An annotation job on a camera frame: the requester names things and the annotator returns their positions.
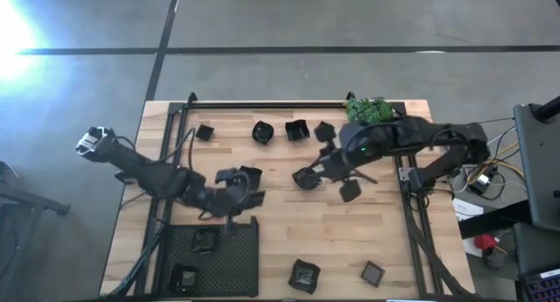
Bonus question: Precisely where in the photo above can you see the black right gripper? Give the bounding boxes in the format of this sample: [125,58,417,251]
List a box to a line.
[301,120,363,204]

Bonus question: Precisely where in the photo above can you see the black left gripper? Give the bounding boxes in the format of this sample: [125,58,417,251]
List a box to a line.
[207,166,267,238]

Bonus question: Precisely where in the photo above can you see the black square mini plate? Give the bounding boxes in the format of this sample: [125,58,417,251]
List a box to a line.
[284,118,311,143]
[238,165,264,192]

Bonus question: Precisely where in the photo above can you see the black round mini plate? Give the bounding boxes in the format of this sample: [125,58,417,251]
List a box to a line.
[291,165,324,192]

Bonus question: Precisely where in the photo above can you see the black rounded wavy plate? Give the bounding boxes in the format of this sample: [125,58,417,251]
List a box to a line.
[190,226,222,256]

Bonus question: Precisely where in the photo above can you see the small black square plate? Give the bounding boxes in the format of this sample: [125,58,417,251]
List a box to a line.
[195,123,215,142]

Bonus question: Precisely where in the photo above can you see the black wavy mini plate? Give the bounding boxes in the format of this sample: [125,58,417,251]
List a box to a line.
[251,120,276,145]
[287,258,322,295]

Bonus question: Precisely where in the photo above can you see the black wavy square plate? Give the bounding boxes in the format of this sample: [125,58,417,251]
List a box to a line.
[168,263,200,294]

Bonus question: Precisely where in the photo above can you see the small grey-centred square plate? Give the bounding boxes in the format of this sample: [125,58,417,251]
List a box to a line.
[360,260,387,289]

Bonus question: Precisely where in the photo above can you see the green potted plant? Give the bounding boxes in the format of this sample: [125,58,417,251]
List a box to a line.
[344,96,396,126]

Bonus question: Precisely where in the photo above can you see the black perforated metal tray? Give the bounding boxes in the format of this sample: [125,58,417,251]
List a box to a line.
[164,216,260,298]

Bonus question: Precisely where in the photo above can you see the white paper box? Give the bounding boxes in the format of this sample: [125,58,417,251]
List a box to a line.
[452,197,485,222]

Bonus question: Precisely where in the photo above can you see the black flat bar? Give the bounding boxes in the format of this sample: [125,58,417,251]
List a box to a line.
[458,200,533,241]

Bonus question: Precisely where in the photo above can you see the red object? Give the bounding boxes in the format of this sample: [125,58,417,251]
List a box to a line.
[474,234,499,252]

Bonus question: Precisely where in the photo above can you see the grey object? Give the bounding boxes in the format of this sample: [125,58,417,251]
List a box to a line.
[483,249,507,270]

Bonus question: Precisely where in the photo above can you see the black side stand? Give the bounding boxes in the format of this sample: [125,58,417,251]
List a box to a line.
[0,160,72,218]

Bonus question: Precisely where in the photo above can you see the dark grey monitor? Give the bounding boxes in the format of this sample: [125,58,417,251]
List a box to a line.
[513,102,560,232]

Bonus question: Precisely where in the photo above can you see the black pole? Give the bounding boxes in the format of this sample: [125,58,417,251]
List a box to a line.
[531,95,560,123]

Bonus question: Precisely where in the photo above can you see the dark grey case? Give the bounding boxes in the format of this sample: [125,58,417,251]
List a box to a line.
[512,221,560,275]

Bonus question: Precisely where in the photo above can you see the black keyboard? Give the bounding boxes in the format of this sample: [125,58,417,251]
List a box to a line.
[518,268,560,302]

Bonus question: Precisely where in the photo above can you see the black aluminium table frame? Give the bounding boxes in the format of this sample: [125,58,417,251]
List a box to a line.
[107,91,473,299]

